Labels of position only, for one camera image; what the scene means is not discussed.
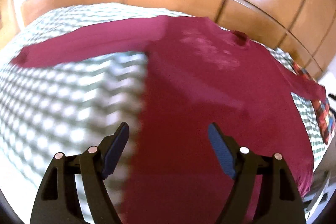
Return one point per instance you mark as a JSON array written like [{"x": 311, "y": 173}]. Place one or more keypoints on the magenta long-sleeve shirt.
[{"x": 197, "y": 73}]

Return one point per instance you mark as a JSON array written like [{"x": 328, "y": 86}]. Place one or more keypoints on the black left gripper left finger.
[{"x": 57, "y": 199}]

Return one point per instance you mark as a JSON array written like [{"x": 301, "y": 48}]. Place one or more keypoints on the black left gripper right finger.
[{"x": 279, "y": 200}]

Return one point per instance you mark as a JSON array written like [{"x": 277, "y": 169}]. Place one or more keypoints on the red blue plaid cloth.
[{"x": 323, "y": 113}]

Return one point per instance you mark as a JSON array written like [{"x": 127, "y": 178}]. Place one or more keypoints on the green white checkered bedsheet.
[{"x": 69, "y": 106}]

